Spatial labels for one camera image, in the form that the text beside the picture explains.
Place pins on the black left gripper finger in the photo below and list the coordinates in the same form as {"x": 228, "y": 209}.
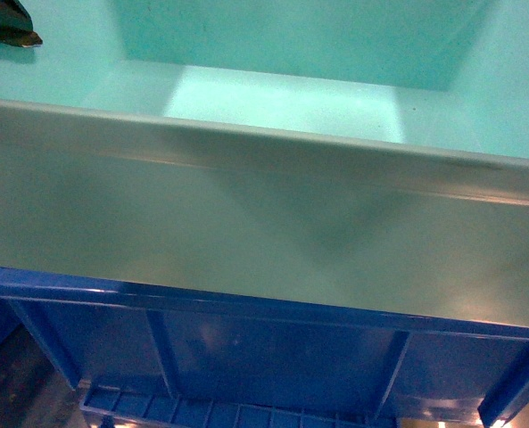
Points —
{"x": 16, "y": 26}

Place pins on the turquoise plastic bin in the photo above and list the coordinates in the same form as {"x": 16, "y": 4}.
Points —
{"x": 365, "y": 154}

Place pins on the dark blue plastic crate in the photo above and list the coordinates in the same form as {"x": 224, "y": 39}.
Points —
{"x": 154, "y": 356}

